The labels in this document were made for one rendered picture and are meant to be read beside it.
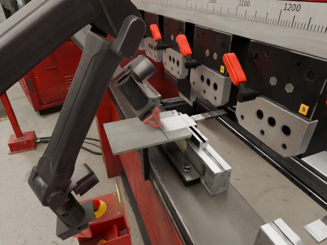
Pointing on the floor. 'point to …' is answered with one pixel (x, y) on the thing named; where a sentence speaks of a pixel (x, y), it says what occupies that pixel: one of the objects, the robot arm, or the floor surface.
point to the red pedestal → (18, 140)
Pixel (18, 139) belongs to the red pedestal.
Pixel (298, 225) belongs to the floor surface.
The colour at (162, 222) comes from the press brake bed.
